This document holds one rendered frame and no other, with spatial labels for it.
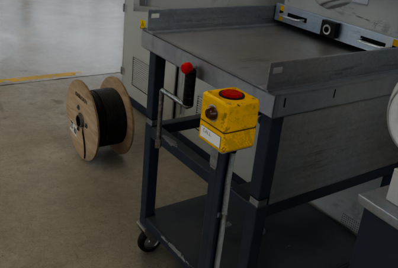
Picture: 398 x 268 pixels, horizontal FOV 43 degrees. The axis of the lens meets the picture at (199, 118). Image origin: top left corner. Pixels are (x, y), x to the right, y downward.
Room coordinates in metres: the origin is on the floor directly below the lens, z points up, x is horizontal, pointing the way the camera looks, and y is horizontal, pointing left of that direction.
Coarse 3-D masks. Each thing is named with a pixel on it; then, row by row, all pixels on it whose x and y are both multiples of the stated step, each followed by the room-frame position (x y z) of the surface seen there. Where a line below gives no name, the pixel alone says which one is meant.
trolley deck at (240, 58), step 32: (192, 32) 1.59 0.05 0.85; (224, 32) 1.64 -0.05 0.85; (256, 32) 1.69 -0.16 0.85; (288, 32) 1.74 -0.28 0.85; (192, 64) 1.33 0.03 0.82; (224, 64) 1.28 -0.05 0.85; (256, 64) 1.31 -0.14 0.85; (256, 96) 1.12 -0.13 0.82; (288, 96) 1.09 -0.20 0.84; (320, 96) 1.16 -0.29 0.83; (352, 96) 1.23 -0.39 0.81
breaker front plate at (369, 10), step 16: (288, 0) 1.81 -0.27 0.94; (304, 0) 1.76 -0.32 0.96; (352, 0) 1.60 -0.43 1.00; (368, 0) 1.55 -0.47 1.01; (384, 0) 1.51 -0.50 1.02; (336, 16) 1.64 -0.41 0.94; (352, 16) 1.59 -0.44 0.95; (368, 16) 1.54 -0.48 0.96; (384, 16) 1.50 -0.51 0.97; (384, 32) 1.49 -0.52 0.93
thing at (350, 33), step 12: (276, 12) 1.84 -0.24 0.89; (288, 12) 1.79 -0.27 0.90; (300, 12) 1.75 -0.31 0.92; (312, 12) 1.72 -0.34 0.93; (300, 24) 1.74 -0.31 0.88; (312, 24) 1.70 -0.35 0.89; (348, 24) 1.58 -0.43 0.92; (348, 36) 1.58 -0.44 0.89; (360, 36) 1.54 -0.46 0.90; (372, 36) 1.51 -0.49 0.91; (384, 36) 1.47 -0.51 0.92; (372, 48) 1.50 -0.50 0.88
